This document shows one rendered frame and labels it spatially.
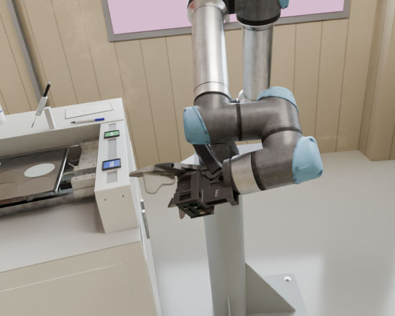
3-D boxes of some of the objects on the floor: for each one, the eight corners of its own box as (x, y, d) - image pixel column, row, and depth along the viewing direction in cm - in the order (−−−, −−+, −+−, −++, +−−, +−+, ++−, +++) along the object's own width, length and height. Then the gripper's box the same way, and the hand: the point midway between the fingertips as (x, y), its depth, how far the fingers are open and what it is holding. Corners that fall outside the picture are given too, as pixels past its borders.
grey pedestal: (293, 274, 178) (299, 133, 142) (321, 354, 139) (340, 187, 103) (198, 282, 180) (180, 144, 144) (200, 363, 140) (177, 201, 104)
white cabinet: (0, 468, 114) (-124, 301, 78) (47, 269, 199) (-1, 146, 163) (182, 411, 125) (147, 241, 89) (153, 246, 210) (130, 125, 174)
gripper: (213, 173, 53) (115, 198, 61) (255, 221, 67) (171, 236, 75) (213, 131, 58) (122, 159, 66) (252, 184, 72) (173, 202, 80)
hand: (149, 189), depth 72 cm, fingers open, 14 cm apart
